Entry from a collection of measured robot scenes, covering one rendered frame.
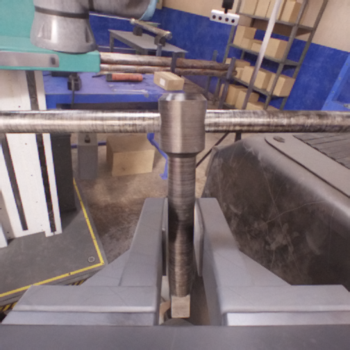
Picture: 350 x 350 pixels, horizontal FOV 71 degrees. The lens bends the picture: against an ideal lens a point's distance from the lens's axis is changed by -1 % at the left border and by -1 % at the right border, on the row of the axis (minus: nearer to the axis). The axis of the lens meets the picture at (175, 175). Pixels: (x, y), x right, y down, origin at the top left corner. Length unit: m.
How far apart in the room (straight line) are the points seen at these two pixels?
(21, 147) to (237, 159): 1.04
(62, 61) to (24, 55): 0.10
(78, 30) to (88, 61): 0.09
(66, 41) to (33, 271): 1.02
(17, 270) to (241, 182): 1.25
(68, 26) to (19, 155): 0.63
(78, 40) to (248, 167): 0.67
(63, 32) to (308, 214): 0.77
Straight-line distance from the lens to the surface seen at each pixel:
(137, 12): 0.86
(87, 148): 2.25
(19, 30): 1.02
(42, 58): 0.87
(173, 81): 2.16
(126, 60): 3.39
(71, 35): 0.86
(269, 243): 0.34
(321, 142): 0.39
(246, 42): 4.48
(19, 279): 1.41
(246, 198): 0.35
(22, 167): 1.30
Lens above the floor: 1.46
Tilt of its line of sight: 34 degrees down
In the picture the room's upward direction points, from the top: 12 degrees clockwise
